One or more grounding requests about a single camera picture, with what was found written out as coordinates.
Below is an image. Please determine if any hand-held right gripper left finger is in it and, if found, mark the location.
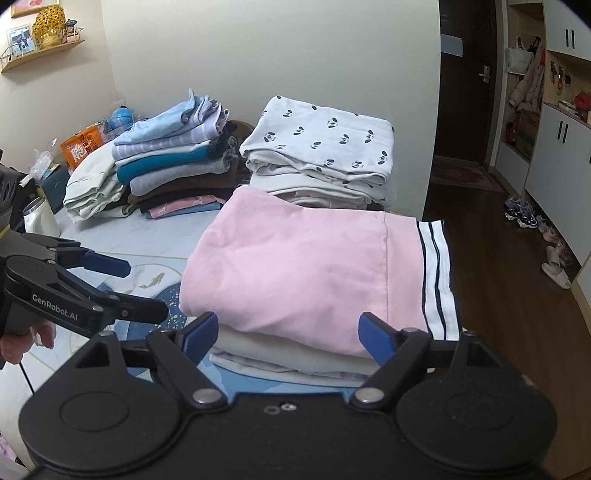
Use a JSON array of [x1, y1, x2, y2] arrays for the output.
[[64, 311, 230, 410]]

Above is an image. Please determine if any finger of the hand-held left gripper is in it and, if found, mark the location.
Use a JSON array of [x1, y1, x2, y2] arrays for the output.
[[99, 291, 169, 326], [9, 232, 131, 278]]

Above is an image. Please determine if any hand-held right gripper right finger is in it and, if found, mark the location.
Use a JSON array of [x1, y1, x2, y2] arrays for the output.
[[348, 311, 521, 410]]

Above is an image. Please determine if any pink sweater with striped hem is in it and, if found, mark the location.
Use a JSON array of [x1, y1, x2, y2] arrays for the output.
[[178, 185, 462, 358]]

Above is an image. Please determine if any stack of folded clothes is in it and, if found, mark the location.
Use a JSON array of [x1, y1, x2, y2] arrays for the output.
[[112, 89, 241, 217]]

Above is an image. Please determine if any person's left hand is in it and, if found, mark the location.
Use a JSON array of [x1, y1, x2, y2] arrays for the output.
[[0, 322, 57, 367]]

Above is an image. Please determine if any blue printed bed sheet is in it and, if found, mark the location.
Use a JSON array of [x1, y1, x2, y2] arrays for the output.
[[0, 203, 467, 480]]

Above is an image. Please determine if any lilac striped folded garment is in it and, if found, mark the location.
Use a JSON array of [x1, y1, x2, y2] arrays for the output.
[[209, 348, 370, 387]]

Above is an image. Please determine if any white insulated cup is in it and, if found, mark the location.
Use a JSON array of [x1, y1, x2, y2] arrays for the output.
[[23, 195, 62, 238]]

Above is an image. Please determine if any cream folded garment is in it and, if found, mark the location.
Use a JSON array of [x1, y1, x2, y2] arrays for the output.
[[213, 323, 384, 376]]

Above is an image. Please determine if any off-white folded garment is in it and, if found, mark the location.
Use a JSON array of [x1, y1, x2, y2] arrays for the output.
[[63, 148, 134, 224]]

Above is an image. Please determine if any teal storage box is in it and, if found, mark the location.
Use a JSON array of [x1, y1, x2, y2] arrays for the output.
[[39, 164, 71, 214]]

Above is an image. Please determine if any orange snack packet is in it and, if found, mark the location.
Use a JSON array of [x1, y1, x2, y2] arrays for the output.
[[60, 128, 103, 171]]

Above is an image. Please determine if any clear plastic wrap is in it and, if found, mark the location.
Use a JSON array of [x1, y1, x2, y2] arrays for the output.
[[28, 150, 63, 178]]

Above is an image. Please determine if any blue globe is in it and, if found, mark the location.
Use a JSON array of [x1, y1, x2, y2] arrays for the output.
[[110, 105, 134, 131]]

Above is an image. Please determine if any grey white folded cloth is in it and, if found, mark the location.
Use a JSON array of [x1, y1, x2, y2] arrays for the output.
[[252, 173, 391, 212]]

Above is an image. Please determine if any patterned door mat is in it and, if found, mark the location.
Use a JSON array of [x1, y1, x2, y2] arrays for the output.
[[429, 161, 506, 193]]

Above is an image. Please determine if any beige slipper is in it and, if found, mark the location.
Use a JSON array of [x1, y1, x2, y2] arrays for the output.
[[546, 242, 573, 266], [541, 261, 573, 290]]

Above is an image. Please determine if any white panda print blanket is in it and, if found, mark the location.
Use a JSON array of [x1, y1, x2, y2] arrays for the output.
[[239, 95, 395, 188]]

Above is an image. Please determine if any golden tree ornament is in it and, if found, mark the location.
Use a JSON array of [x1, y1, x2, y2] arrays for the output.
[[32, 6, 68, 49]]

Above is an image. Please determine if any dark wooden door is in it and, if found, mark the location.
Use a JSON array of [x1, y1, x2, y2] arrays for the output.
[[434, 0, 499, 160]]

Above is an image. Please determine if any cardboard box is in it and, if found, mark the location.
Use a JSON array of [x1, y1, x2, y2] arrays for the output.
[[515, 108, 541, 160]]

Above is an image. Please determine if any white cabinet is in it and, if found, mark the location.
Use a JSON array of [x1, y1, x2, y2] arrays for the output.
[[492, 0, 591, 296]]

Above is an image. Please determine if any pink hanging jacket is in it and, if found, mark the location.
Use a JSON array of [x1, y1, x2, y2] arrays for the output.
[[508, 51, 546, 112]]

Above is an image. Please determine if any white hanging bag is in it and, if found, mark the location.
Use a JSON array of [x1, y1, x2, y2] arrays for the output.
[[504, 44, 532, 75]]

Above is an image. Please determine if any wooden wall shelf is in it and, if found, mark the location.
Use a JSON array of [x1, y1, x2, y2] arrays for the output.
[[0, 25, 86, 75]]

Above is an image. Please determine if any small photo frame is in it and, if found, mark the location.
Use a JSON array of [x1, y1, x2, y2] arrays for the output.
[[6, 24, 34, 57]]

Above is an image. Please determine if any framed wall picture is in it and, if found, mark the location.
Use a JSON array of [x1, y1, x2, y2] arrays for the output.
[[10, 0, 63, 19]]

